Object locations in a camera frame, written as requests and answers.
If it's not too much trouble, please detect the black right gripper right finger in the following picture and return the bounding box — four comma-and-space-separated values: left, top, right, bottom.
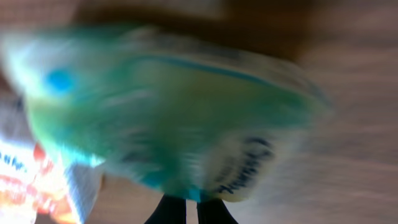
197, 199, 238, 224

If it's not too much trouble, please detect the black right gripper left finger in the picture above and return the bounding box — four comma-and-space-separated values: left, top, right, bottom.
144, 195, 187, 224

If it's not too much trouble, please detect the teal tissue pack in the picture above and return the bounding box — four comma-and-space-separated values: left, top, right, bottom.
1, 26, 330, 202

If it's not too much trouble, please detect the orange tissue pack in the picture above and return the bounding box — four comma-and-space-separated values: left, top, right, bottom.
1, 142, 103, 224

